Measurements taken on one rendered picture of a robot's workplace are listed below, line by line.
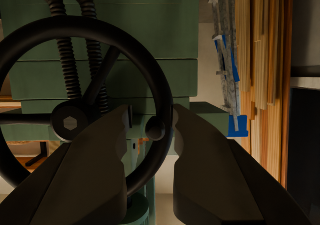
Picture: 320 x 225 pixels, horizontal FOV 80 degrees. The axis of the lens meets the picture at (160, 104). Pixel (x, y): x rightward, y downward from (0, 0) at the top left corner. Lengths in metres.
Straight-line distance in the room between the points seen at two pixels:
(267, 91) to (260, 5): 0.68
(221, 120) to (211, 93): 2.57
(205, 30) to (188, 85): 2.65
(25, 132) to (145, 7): 0.41
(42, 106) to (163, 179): 3.02
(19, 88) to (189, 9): 0.43
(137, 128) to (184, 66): 0.19
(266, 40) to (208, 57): 1.37
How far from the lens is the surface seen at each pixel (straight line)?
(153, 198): 0.97
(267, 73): 1.81
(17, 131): 0.58
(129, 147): 0.39
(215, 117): 0.49
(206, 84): 3.04
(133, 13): 0.48
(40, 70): 0.53
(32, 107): 0.54
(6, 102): 3.15
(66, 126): 0.29
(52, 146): 0.56
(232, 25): 1.32
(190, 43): 0.47
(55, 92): 0.51
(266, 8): 1.86
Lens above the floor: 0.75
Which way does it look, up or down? 9 degrees up
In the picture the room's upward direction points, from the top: 179 degrees clockwise
